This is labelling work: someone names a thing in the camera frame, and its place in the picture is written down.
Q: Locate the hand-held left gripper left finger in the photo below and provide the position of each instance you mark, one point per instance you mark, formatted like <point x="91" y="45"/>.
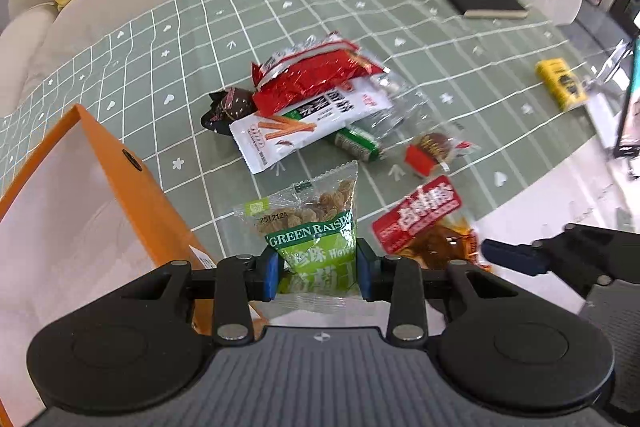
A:
<point x="270" y="277"/>

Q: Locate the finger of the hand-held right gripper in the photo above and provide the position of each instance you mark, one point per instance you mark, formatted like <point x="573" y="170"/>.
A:
<point x="510" y="256"/>

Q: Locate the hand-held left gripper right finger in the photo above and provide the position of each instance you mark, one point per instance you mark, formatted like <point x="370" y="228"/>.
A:
<point x="364" y="274"/>

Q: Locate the green raisin packet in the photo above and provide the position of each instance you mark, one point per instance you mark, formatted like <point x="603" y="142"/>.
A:
<point x="310" y="227"/>

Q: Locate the red packet with brown snack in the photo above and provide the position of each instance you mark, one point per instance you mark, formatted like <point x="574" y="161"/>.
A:
<point x="420" y="217"/>

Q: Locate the green sausage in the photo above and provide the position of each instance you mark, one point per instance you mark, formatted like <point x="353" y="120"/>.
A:
<point x="357" y="142"/>

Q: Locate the small red brown snack packet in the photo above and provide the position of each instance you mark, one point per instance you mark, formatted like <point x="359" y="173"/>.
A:
<point x="430" y="149"/>

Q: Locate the white breadstick packet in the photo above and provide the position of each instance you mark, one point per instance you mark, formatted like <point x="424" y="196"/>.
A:
<point x="280" y="137"/>

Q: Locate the clear snack packet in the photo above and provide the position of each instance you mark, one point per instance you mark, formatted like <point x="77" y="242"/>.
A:
<point x="400" y="107"/>

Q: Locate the dark brown snack packet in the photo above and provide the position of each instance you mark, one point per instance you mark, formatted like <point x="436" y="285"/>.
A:
<point x="230" y="107"/>

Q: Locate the shiny red snack packet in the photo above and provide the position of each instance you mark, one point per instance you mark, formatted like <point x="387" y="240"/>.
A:
<point x="310" y="87"/>

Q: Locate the orange cardboard box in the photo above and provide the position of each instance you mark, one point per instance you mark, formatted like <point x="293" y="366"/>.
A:
<point x="75" y="217"/>

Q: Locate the red white striped packet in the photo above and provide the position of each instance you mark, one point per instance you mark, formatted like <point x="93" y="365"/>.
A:
<point x="300" y="52"/>

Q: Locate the yellow box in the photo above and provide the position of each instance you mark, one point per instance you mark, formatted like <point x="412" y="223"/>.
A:
<point x="560" y="82"/>

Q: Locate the black framed screen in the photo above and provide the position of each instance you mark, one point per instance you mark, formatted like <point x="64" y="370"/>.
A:
<point x="631" y="107"/>

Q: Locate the green checked tablecloth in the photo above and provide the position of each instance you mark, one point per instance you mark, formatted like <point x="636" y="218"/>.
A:
<point x="150" y="37"/>

